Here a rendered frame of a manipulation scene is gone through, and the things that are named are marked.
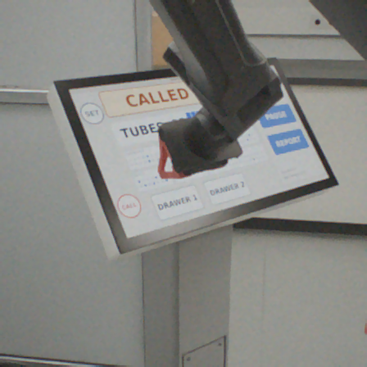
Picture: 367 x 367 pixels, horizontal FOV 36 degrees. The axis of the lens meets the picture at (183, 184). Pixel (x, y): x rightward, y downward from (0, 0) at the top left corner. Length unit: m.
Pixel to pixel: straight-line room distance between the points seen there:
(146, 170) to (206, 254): 0.27
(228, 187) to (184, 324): 0.32
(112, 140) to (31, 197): 1.00
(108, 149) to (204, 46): 0.51
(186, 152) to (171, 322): 0.55
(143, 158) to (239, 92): 0.46
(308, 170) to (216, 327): 0.39
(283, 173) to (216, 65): 0.65
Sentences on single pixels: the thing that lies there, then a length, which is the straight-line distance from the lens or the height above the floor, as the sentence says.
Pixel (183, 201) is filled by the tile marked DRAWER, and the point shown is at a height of 1.00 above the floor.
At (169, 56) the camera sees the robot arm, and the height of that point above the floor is 1.27.
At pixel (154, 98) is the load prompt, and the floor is 1.15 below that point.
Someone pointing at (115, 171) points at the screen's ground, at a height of 1.06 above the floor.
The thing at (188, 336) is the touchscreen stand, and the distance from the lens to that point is 1.19.
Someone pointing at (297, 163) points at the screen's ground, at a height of 1.01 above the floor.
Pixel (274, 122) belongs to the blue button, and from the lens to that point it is 1.14.
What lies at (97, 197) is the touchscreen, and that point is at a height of 1.04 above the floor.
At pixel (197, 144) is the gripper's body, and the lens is 0.67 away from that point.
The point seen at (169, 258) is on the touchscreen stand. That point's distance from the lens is 1.09.
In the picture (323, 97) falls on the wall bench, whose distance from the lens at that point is 2.99.
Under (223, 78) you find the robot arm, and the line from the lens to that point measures 0.48.
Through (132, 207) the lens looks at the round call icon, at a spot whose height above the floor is 1.01.
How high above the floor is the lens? 1.35
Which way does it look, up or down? 20 degrees down
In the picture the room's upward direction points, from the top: straight up
